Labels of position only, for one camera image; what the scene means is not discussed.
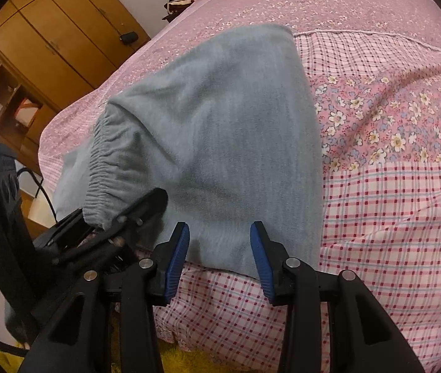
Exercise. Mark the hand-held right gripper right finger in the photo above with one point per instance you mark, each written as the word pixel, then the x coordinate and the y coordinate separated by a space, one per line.
pixel 263 264

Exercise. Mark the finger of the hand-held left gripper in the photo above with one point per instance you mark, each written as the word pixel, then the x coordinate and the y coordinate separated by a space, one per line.
pixel 144 206
pixel 63 229

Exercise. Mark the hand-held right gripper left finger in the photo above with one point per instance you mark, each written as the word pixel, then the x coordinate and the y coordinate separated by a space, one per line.
pixel 177 256

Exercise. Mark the grey pants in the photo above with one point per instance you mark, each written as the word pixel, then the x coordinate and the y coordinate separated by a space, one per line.
pixel 224 124

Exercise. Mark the red and white box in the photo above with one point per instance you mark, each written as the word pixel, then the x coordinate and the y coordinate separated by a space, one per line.
pixel 27 110

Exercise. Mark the pink checked bed sheet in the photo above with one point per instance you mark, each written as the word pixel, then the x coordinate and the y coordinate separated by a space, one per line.
pixel 391 202

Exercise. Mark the small black device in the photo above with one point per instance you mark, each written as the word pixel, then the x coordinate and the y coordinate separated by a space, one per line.
pixel 128 37

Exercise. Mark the wooden wardrobe with shelves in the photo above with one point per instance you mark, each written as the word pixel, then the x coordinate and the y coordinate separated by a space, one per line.
pixel 49 39

